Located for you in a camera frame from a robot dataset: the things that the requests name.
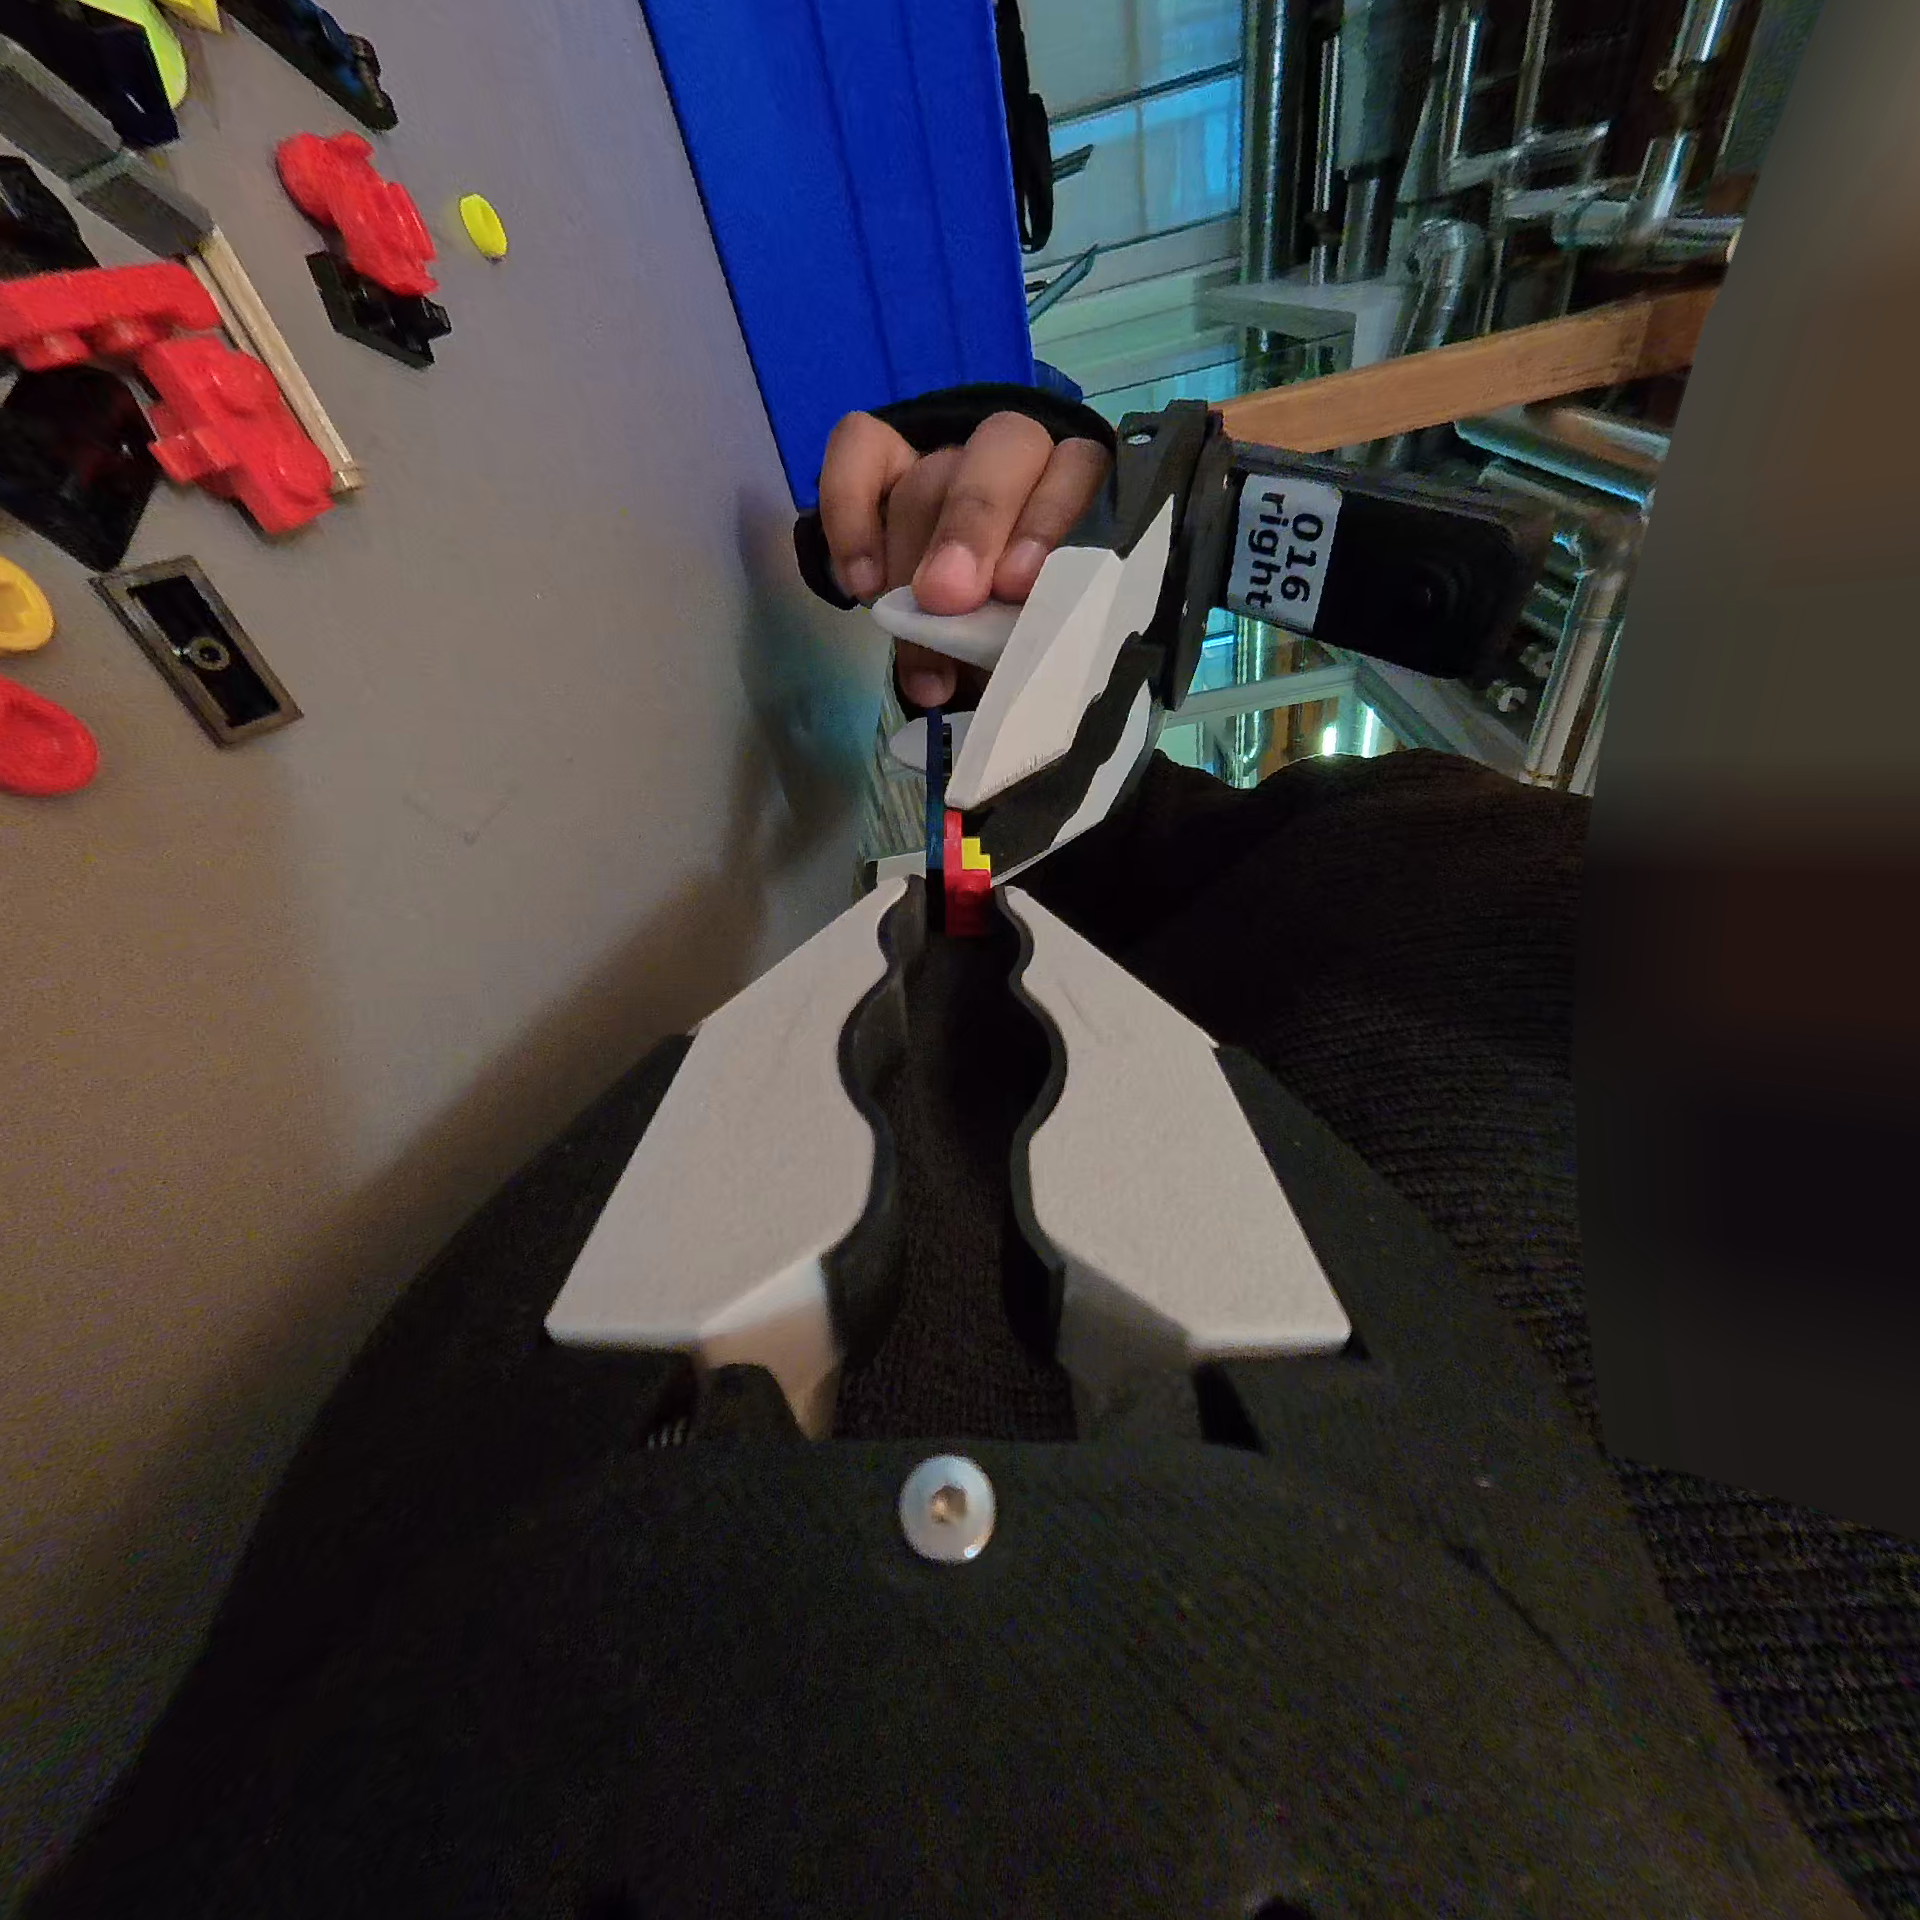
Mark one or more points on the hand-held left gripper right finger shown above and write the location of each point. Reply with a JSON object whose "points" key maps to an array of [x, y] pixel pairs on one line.
{"points": [[1184, 1185]]}

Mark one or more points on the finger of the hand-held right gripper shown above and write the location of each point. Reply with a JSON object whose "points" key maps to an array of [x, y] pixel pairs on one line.
{"points": [[1122, 779], [1059, 662]]}

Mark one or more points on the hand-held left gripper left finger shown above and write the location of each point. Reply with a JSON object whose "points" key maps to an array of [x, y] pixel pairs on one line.
{"points": [[733, 1170]]}

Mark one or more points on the small red yellow lego assembly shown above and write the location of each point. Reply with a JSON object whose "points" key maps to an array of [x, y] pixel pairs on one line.
{"points": [[961, 886]]}

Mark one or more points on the pile of loose lego pieces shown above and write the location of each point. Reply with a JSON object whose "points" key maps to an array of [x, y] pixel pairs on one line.
{"points": [[224, 411]]}

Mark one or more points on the person's right hand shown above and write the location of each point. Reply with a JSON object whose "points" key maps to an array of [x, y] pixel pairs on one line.
{"points": [[973, 518]]}

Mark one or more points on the person's dark knit clothing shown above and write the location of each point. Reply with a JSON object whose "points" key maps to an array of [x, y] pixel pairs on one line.
{"points": [[1348, 960]]}

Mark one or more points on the silver metal pipework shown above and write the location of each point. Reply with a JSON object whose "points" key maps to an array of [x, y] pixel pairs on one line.
{"points": [[1275, 149]]}

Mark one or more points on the blue plastic bin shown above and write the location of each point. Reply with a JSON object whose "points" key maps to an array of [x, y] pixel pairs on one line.
{"points": [[840, 224]]}

